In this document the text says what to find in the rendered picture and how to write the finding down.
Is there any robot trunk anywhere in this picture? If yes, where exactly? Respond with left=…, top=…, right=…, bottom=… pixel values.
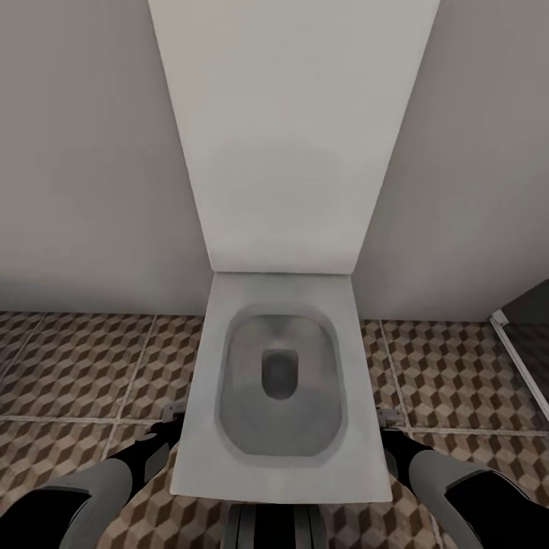
left=220, top=503, right=329, bottom=549

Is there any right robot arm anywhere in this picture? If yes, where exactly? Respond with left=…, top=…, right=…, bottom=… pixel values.
left=376, top=408, right=549, bottom=549

